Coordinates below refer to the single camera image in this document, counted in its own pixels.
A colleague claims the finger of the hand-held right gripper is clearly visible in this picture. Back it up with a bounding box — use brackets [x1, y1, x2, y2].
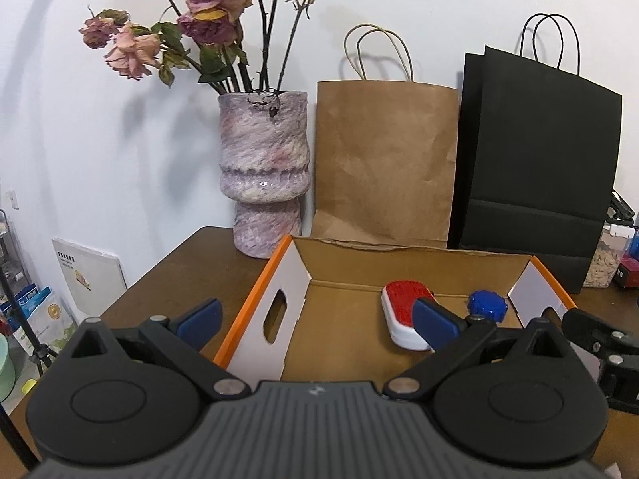
[596, 352, 639, 410]
[562, 308, 639, 356]

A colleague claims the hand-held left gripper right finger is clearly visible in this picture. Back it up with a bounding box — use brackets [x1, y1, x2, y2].
[383, 297, 580, 403]

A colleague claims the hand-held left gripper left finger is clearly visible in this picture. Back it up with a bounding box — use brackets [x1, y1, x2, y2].
[67, 298, 252, 403]

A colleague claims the orange cardboard box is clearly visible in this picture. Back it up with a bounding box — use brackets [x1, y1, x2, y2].
[214, 234, 579, 385]

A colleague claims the red and white brush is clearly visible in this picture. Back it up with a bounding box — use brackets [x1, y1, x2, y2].
[381, 280, 438, 351]

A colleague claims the blue ridged cap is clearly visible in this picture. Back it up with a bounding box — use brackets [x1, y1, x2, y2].
[466, 289, 509, 323]

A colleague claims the clear container of nuts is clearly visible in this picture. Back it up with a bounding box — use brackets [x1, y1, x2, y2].
[582, 220, 638, 289]

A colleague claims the dark red small box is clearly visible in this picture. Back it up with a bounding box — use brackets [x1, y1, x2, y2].
[613, 253, 639, 290]

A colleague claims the black clip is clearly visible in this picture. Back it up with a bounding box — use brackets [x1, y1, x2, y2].
[608, 190, 638, 225]

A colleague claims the white booklet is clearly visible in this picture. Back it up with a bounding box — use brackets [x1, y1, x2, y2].
[51, 238, 129, 321]

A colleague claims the brown paper bag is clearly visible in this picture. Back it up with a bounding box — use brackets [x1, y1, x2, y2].
[310, 23, 460, 249]

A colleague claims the black tripod stand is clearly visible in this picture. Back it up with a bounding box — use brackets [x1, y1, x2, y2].
[0, 252, 58, 467]

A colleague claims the mottled purple ceramic vase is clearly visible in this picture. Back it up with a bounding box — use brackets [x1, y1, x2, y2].
[218, 90, 313, 259]

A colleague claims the blue and white packet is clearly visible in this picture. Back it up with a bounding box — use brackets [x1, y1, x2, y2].
[0, 284, 54, 323]

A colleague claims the black paper bag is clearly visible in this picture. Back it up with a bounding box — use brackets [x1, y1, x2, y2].
[447, 12, 624, 295]

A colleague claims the pale green bowl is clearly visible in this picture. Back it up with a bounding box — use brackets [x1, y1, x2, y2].
[0, 334, 17, 403]

